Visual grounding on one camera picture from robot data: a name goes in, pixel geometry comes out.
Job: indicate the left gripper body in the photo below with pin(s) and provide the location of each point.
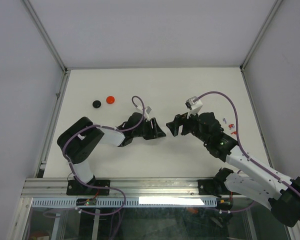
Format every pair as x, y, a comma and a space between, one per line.
148, 133

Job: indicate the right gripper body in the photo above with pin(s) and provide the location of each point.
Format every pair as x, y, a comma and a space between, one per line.
189, 125

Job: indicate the red earbud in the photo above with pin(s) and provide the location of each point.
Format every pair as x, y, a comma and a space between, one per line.
232, 129

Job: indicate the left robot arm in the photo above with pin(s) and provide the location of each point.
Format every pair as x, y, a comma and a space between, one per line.
79, 140

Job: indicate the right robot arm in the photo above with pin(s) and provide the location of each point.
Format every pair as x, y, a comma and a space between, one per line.
277, 192

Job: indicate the red earbud case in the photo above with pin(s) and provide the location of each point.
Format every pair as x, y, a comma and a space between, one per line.
110, 100

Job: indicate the black earbud case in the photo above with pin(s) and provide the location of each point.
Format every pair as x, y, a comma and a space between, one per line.
96, 104

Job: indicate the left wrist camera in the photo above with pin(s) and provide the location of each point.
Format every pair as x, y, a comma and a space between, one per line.
146, 112

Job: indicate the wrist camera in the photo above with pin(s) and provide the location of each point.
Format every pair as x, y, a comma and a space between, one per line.
194, 105
146, 112

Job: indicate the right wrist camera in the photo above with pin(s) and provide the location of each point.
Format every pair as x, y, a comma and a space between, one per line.
194, 105

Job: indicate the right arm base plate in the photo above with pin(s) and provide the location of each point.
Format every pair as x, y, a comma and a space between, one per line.
209, 187

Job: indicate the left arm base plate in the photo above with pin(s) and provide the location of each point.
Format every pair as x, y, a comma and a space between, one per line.
74, 188

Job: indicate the aluminium mounting rail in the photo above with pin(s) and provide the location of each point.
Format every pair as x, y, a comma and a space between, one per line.
132, 187

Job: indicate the slotted cable duct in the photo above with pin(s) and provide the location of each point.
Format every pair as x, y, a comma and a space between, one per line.
129, 202

